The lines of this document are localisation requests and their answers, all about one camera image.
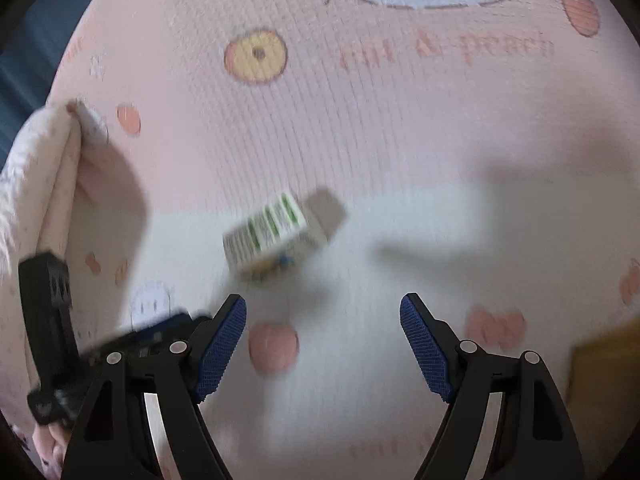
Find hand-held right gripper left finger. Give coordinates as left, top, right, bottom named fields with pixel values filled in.
left=60, top=294, right=248, bottom=480

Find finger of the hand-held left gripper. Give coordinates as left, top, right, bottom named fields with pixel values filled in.
left=127, top=312, right=212, bottom=356

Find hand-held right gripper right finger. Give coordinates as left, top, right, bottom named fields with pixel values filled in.
left=399, top=292, right=586, bottom=480

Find small white green carton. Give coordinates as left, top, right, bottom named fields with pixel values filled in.
left=222, top=187, right=347, bottom=283

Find person's left forearm pink sleeve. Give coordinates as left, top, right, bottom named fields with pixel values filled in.
left=10, top=417, right=68, bottom=480

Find pink dotted cloth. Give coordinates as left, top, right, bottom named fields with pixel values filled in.
left=0, top=102, right=86, bottom=291

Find brown cardboard box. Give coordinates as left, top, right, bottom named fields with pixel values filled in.
left=567, top=320, right=640, bottom=463

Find pink cartoon cat printed blanket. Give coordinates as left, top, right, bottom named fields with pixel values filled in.
left=0, top=0, right=640, bottom=480

